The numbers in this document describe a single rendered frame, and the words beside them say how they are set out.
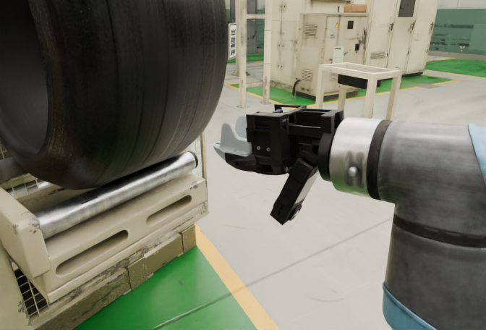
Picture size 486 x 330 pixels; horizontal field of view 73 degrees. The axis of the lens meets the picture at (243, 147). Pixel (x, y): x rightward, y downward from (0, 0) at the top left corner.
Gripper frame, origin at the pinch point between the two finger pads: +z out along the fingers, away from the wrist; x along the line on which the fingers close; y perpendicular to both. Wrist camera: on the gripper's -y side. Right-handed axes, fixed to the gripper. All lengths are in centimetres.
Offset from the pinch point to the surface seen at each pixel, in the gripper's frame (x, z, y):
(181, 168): -5.6, 18.3, -8.5
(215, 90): -5.4, 4.9, 8.6
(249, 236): -91, 75, -92
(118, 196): 9.4, 18.3, -8.4
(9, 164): 17.4, 46.5, -3.8
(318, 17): -414, 186, 42
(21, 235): 26.0, 14.4, -6.0
